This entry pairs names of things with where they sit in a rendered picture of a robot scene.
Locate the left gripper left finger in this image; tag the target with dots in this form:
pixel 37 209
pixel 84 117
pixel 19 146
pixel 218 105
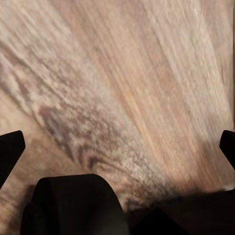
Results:
pixel 12 145

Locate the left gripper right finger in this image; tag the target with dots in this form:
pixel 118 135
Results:
pixel 227 146

